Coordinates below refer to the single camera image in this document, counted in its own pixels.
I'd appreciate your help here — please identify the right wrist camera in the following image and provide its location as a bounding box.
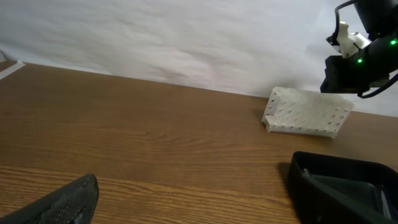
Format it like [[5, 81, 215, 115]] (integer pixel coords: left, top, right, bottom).
[[325, 21, 371, 59]]

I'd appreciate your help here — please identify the black cable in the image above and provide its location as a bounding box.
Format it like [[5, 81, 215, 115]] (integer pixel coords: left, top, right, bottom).
[[334, 0, 398, 99]]

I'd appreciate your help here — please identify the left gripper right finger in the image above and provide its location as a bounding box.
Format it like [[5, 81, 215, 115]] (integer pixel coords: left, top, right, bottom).
[[295, 169, 398, 224]]

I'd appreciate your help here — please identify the black tray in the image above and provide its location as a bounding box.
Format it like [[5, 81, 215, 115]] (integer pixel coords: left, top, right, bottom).
[[287, 151, 398, 218]]

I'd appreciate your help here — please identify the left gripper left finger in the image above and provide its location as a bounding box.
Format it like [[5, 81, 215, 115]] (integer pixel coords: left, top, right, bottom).
[[0, 173, 100, 224]]

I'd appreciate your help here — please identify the white test tube rack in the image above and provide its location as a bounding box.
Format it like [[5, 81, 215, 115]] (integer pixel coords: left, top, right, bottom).
[[261, 86, 356, 139]]

